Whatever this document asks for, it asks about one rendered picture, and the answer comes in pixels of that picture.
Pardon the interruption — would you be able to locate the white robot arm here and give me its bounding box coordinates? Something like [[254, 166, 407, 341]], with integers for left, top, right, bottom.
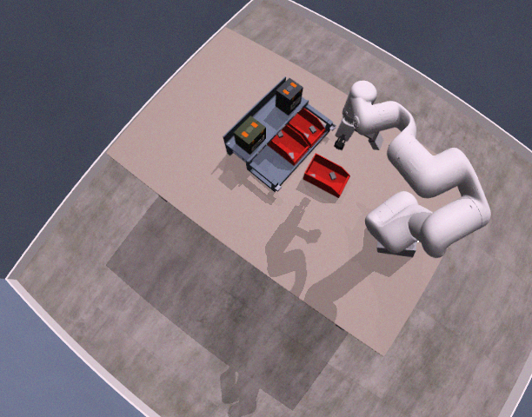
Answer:
[[342, 81, 491, 258]]

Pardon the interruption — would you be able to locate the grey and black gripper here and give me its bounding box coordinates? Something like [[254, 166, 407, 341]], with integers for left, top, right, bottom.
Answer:
[[334, 115, 355, 150]]

